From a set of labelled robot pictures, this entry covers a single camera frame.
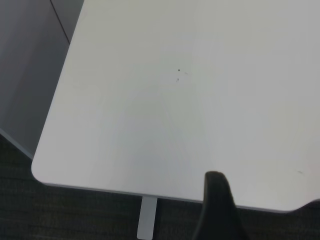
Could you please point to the white metal table leg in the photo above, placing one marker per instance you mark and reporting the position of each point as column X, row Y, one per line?
column 147, row 217

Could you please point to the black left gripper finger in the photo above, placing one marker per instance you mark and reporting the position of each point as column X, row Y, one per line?
column 218, row 207

